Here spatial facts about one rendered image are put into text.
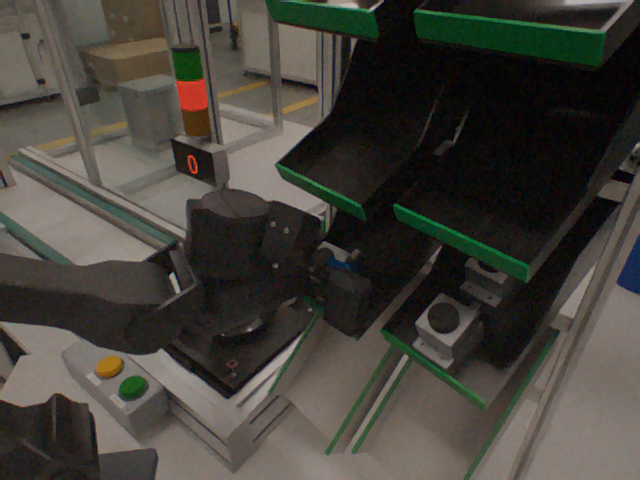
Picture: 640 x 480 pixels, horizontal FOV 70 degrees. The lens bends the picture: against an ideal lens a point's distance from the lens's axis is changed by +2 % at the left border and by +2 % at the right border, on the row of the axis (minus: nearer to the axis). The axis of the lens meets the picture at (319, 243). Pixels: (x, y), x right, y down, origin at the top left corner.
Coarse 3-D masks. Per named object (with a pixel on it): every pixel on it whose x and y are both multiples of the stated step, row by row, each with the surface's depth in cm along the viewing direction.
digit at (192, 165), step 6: (186, 150) 89; (192, 150) 88; (186, 156) 90; (192, 156) 89; (186, 162) 91; (192, 162) 89; (198, 162) 88; (186, 168) 92; (192, 168) 90; (198, 168) 89; (192, 174) 91; (198, 174) 90
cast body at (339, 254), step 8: (320, 248) 53; (328, 248) 53; (336, 248) 53; (312, 256) 52; (320, 256) 52; (328, 256) 52; (336, 256) 53; (344, 256) 52; (352, 256) 57; (360, 256) 57; (312, 264) 52; (320, 264) 51; (360, 272) 55
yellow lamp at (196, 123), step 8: (184, 112) 84; (192, 112) 84; (200, 112) 84; (208, 112) 86; (184, 120) 85; (192, 120) 84; (200, 120) 85; (208, 120) 86; (184, 128) 87; (192, 128) 85; (200, 128) 86; (208, 128) 87
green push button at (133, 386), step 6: (126, 378) 75; (132, 378) 75; (138, 378) 75; (120, 384) 74; (126, 384) 74; (132, 384) 74; (138, 384) 74; (144, 384) 74; (120, 390) 73; (126, 390) 73; (132, 390) 73; (138, 390) 73; (144, 390) 74; (126, 396) 72; (132, 396) 72
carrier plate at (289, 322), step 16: (304, 304) 90; (288, 320) 86; (304, 320) 86; (272, 336) 83; (288, 336) 83; (192, 352) 79; (224, 352) 79; (240, 352) 79; (256, 352) 79; (272, 352) 79; (208, 368) 77; (224, 368) 77; (240, 368) 77; (256, 368) 77; (224, 384) 74; (240, 384) 74
